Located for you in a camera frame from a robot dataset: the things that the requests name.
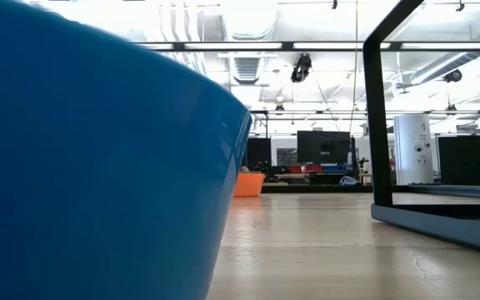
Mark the orange plastic mini bowl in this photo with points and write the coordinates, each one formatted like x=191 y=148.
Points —
x=249 y=185

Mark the blue plastic mini bowl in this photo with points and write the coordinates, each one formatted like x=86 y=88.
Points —
x=98 y=166

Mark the black television screen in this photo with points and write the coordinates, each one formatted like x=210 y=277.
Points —
x=323 y=146

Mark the black ceiling spotlight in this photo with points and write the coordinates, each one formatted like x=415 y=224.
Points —
x=452 y=76
x=301 y=68

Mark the black crossbar with light strips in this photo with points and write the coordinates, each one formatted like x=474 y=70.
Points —
x=288 y=46

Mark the white round pillar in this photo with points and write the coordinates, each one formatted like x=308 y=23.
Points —
x=413 y=154

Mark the black partition wall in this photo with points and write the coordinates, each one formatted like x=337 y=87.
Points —
x=461 y=160
x=258 y=153

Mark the silver ventilation duct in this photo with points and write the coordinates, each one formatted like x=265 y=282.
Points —
x=444 y=66
x=246 y=68

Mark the black aluminium table frame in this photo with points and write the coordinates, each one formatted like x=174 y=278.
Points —
x=315 y=188

